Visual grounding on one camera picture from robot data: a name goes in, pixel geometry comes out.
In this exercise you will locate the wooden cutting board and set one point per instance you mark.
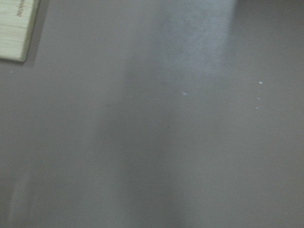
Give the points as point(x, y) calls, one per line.
point(17, 19)

